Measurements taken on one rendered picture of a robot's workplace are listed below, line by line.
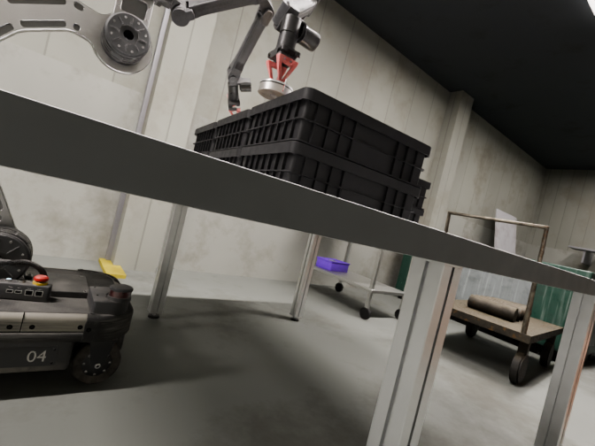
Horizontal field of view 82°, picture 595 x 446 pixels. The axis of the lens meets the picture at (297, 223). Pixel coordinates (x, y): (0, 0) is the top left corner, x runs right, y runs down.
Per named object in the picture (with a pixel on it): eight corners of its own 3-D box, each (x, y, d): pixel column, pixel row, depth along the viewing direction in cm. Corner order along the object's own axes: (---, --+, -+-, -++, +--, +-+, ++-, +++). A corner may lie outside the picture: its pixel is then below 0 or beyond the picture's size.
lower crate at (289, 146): (280, 198, 67) (295, 139, 67) (229, 190, 93) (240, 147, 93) (413, 234, 88) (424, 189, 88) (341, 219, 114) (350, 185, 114)
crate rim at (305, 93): (305, 96, 67) (308, 85, 67) (247, 116, 93) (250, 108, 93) (432, 157, 88) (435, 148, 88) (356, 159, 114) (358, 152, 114)
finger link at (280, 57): (282, 91, 108) (289, 62, 108) (293, 87, 102) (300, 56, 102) (263, 82, 105) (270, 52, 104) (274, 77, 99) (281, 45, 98)
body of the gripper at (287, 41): (283, 67, 110) (289, 45, 110) (300, 59, 101) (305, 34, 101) (266, 58, 107) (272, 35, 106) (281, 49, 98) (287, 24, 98)
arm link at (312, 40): (271, 22, 110) (286, -3, 105) (299, 40, 117) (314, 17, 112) (279, 42, 104) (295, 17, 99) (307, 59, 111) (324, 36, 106)
